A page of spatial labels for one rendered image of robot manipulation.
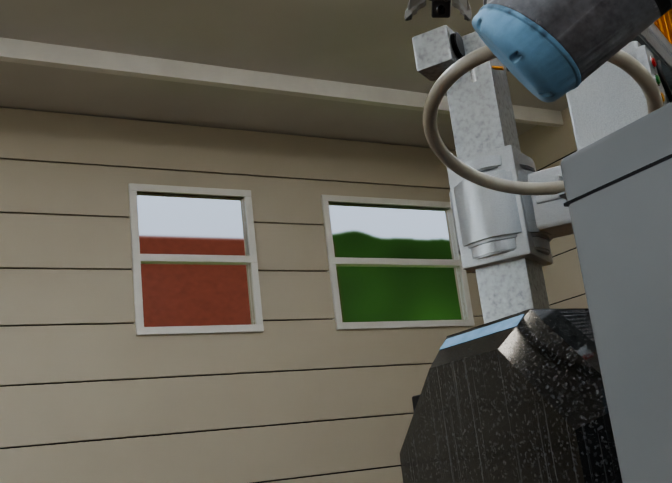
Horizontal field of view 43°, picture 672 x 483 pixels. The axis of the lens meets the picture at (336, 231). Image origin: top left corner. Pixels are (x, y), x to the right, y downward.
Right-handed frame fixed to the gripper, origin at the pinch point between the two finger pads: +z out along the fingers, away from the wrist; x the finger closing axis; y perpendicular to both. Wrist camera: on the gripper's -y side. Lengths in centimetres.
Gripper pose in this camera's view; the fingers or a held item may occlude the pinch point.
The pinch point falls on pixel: (437, 23)
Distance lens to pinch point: 208.0
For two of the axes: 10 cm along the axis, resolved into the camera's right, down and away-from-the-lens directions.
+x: 9.9, 0.4, -1.6
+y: -1.1, -5.6, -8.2
